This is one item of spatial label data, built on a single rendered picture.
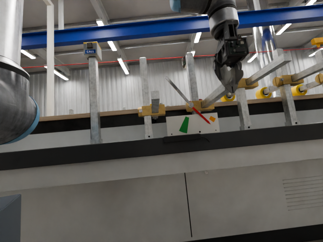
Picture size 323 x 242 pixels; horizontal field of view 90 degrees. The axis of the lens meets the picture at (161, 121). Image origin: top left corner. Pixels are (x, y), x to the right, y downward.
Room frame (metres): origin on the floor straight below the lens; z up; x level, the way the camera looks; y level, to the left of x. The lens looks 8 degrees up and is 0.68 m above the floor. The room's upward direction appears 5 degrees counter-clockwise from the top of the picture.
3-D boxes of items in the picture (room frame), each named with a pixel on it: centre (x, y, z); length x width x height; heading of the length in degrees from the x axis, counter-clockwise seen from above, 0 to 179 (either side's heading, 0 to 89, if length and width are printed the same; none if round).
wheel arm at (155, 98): (0.75, 0.02, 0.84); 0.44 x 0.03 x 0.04; 3
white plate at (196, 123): (0.79, -0.15, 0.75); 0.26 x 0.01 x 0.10; 93
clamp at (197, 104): (0.82, -0.20, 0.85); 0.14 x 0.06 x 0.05; 93
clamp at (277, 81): (0.85, -0.70, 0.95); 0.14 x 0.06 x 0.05; 93
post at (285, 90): (0.85, -0.68, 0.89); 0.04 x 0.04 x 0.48; 3
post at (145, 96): (0.81, 0.07, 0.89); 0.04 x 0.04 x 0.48; 3
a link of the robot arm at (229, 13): (0.50, -0.24, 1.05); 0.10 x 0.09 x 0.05; 93
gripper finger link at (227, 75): (0.49, -0.22, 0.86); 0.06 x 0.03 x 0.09; 3
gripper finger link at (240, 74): (0.49, -0.26, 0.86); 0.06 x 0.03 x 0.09; 3
